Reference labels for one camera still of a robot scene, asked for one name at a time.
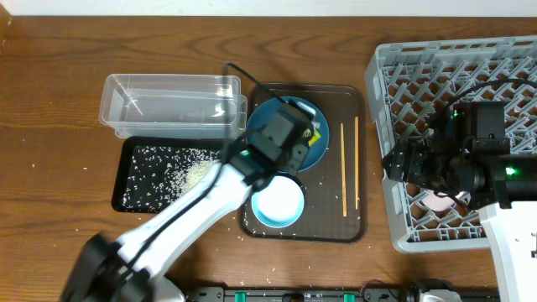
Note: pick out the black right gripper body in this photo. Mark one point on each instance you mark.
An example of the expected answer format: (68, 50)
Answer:
(423, 162)

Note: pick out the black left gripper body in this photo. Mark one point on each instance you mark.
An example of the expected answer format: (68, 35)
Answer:
(292, 161)

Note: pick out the yellow green snack wrapper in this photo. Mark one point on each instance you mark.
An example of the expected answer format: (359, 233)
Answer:
(313, 137)

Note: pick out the small light blue bowl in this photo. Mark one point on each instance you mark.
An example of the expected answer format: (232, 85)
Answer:
(280, 204)

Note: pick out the wooden chopstick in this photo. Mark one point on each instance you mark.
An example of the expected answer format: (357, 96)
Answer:
(343, 172)
(356, 162)

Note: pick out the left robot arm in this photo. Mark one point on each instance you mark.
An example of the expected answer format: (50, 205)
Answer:
(133, 267)

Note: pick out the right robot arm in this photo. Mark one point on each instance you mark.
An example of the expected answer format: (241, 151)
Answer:
(470, 152)

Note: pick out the grey dishwasher rack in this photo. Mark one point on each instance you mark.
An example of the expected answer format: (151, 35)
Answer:
(406, 84)

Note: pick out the blue plate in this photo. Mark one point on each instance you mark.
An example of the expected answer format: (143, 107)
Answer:
(263, 113)

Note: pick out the brown serving tray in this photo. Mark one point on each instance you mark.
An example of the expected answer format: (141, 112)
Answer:
(322, 219)

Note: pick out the pile of rice grains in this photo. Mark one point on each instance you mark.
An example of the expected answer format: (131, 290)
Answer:
(197, 172)

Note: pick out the black plastic tray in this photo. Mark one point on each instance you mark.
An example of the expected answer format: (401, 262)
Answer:
(131, 143)

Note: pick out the clear plastic bin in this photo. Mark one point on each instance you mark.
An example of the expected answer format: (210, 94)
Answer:
(174, 106)

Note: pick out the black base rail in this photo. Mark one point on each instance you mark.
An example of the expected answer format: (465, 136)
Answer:
(372, 291)

